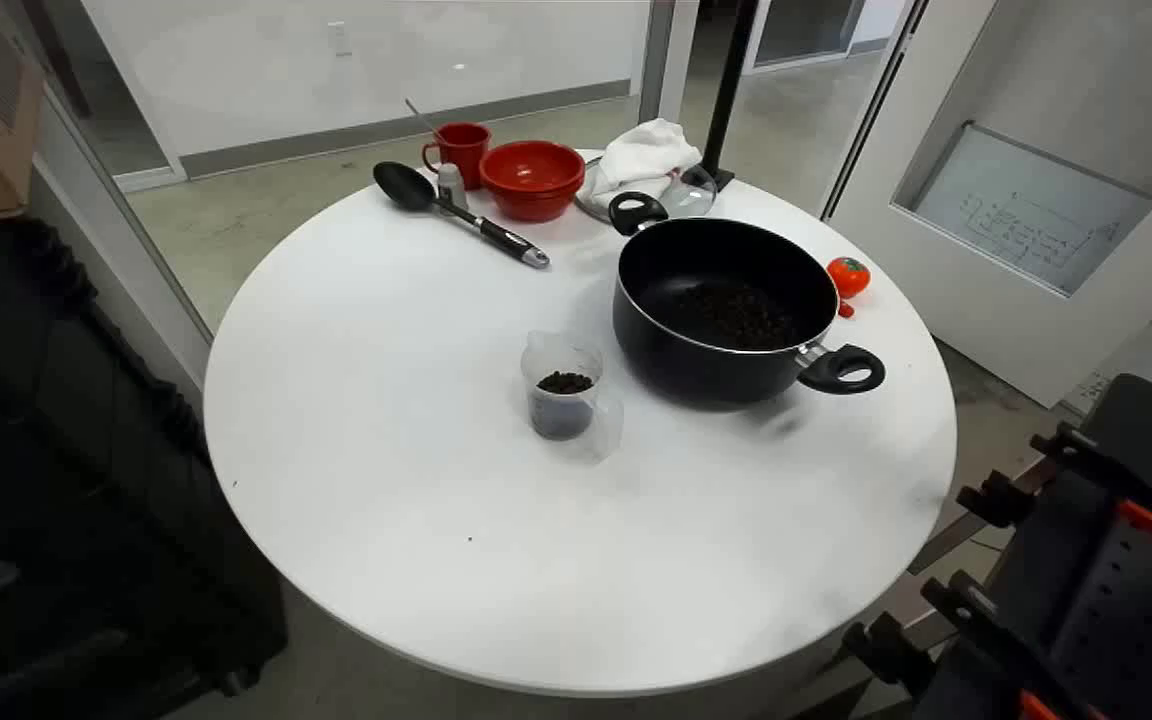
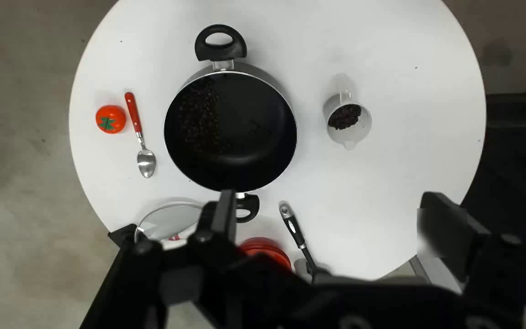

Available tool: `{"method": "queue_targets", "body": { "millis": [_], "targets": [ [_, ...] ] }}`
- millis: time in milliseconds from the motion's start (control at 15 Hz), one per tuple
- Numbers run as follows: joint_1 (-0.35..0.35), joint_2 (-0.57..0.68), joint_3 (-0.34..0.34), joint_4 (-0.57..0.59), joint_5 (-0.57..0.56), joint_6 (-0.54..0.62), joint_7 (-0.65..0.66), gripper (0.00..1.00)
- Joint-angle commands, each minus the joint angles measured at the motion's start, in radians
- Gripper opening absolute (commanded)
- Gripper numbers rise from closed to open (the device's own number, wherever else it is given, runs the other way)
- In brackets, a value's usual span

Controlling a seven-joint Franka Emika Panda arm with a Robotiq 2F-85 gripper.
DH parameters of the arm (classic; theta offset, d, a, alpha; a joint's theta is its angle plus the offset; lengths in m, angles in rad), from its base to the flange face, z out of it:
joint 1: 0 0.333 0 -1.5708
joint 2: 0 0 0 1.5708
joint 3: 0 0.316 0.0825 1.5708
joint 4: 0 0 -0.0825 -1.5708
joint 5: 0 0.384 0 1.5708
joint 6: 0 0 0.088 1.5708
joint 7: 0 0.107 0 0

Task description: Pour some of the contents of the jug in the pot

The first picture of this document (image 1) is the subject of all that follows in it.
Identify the clear plastic jug with contents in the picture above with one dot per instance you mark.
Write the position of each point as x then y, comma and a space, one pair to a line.
561, 386

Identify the black cooking pot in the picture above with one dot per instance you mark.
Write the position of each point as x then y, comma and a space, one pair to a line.
721, 312

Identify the glass pot lid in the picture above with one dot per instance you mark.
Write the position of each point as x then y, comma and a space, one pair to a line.
689, 193

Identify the round white table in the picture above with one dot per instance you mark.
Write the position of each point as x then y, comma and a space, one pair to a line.
370, 430

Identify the red bowl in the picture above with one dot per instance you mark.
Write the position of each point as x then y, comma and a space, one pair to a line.
534, 179

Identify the white cloth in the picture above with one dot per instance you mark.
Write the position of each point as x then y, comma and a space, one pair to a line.
640, 155

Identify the red mug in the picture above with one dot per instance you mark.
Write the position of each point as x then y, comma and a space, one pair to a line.
459, 147

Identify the black ladle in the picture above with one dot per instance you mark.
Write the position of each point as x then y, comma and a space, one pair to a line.
415, 193

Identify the orange tomato toy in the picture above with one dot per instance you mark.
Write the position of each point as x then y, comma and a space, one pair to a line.
848, 276

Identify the black orange clamp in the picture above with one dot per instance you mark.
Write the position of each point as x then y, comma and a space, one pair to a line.
888, 652
1005, 502

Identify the whiteboard panel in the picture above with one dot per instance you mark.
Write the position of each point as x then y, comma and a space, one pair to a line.
1026, 211

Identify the black camera stand pole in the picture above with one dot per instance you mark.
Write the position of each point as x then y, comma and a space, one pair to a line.
726, 93

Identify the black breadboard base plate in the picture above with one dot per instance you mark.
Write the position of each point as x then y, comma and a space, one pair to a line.
1076, 582

